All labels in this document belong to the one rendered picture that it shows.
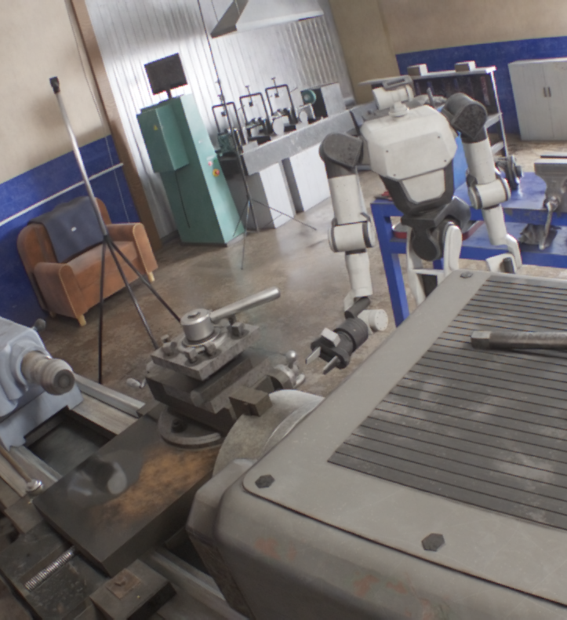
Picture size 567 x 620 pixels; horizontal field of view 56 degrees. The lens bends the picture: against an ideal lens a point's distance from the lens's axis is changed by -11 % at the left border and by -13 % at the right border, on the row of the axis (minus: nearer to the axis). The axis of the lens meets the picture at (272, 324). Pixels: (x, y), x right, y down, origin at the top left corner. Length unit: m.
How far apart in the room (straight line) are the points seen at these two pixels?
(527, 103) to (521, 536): 7.18
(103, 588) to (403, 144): 1.38
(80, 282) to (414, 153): 3.60
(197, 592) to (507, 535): 0.77
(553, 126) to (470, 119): 5.65
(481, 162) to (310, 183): 4.28
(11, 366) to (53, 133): 4.28
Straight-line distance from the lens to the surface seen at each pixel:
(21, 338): 1.62
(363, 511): 0.43
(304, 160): 5.99
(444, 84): 5.03
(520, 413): 0.49
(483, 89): 4.89
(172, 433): 1.30
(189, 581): 1.10
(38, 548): 1.31
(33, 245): 5.24
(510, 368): 0.54
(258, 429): 0.76
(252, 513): 0.46
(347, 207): 1.76
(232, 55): 7.23
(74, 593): 1.16
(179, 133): 5.43
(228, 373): 1.15
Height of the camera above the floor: 1.64
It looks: 26 degrees down
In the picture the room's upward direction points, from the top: 17 degrees counter-clockwise
